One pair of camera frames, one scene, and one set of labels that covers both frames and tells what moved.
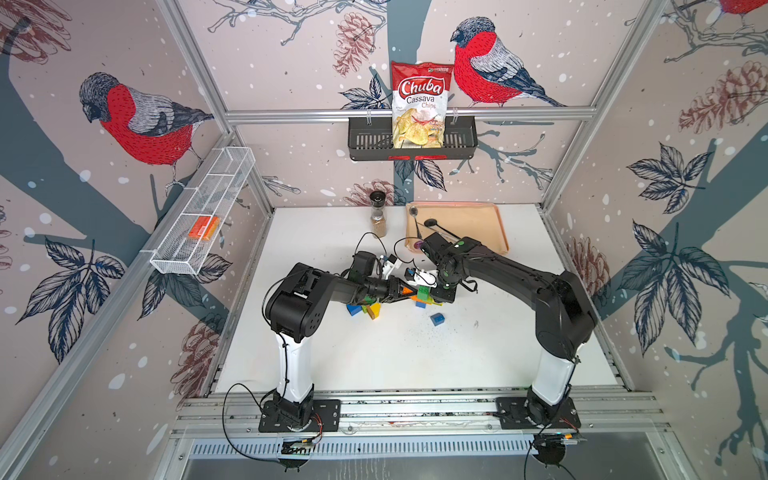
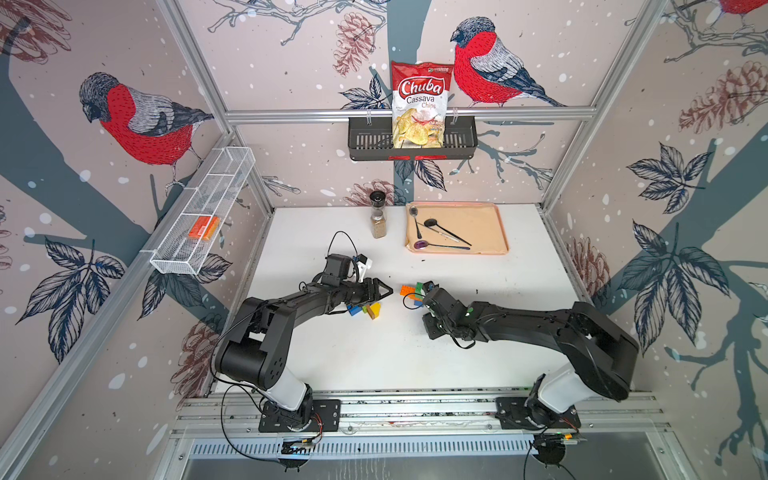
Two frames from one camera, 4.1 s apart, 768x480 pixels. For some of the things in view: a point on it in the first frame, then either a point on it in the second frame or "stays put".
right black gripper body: (442, 292) -> (435, 330)
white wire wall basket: (193, 230) stays put
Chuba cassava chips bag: (420, 103) stays put
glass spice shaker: (378, 213) stays put
